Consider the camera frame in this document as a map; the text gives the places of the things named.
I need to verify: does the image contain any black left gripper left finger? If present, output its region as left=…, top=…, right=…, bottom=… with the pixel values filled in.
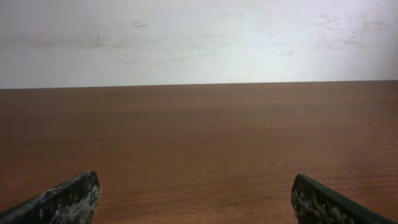
left=1, top=170, right=101, bottom=224

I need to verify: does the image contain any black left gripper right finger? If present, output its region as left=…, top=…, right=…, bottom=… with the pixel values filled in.
left=290, top=174, right=395, bottom=224

